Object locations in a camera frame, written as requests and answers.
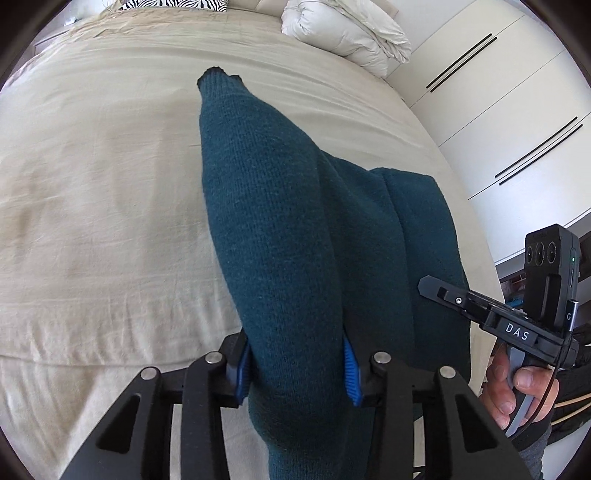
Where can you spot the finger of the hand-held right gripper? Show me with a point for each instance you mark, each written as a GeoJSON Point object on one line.
{"type": "Point", "coordinates": [443, 293]}

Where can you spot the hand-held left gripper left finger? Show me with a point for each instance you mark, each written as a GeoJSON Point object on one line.
{"type": "Point", "coordinates": [244, 374]}

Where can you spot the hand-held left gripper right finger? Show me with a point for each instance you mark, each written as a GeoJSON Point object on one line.
{"type": "Point", "coordinates": [351, 374]}

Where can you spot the teal knit sweater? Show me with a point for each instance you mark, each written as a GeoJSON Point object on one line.
{"type": "Point", "coordinates": [277, 230]}

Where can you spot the person's right forearm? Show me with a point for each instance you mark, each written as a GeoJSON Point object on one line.
{"type": "Point", "coordinates": [531, 457]}

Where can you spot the wooden clothes rack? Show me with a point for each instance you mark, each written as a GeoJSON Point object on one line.
{"type": "Point", "coordinates": [570, 408]}

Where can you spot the person's right hand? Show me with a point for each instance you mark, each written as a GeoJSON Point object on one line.
{"type": "Point", "coordinates": [498, 385]}

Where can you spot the dark wooden shelf unit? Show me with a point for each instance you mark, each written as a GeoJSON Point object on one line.
{"type": "Point", "coordinates": [510, 272]}

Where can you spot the black jacket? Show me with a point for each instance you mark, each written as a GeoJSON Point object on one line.
{"type": "Point", "coordinates": [579, 383]}

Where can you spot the white wardrobe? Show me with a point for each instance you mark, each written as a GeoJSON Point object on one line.
{"type": "Point", "coordinates": [508, 83]}

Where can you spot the bed with beige sheet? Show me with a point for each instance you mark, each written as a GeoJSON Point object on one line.
{"type": "Point", "coordinates": [92, 184]}

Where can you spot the white rolled duvet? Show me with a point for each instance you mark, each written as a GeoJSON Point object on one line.
{"type": "Point", "coordinates": [341, 32]}

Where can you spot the beige upholstered headboard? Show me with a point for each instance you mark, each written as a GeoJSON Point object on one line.
{"type": "Point", "coordinates": [254, 2]}

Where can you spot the zebra print pillow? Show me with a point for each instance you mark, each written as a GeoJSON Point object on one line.
{"type": "Point", "coordinates": [175, 3]}

